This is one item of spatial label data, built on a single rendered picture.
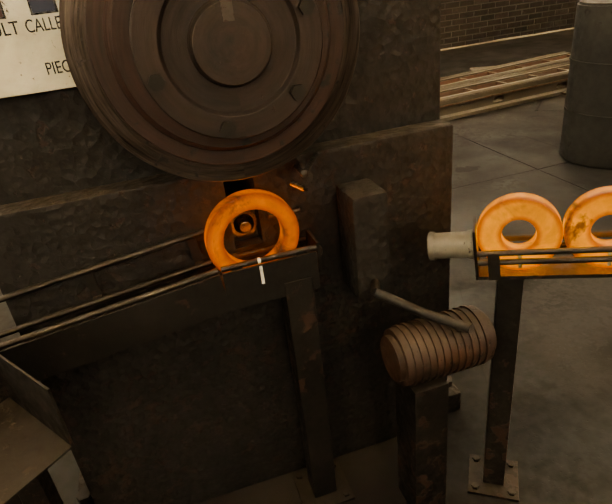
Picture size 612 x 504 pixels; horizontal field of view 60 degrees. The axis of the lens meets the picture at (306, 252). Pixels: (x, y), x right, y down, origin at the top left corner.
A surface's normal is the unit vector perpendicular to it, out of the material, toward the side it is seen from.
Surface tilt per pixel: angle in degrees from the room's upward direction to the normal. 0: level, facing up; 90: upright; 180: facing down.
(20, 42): 90
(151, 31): 90
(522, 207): 90
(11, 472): 5
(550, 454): 0
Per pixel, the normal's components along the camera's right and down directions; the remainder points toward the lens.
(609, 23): -0.76, 0.37
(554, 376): -0.11, -0.88
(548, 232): -0.30, 0.47
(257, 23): 0.30, 0.42
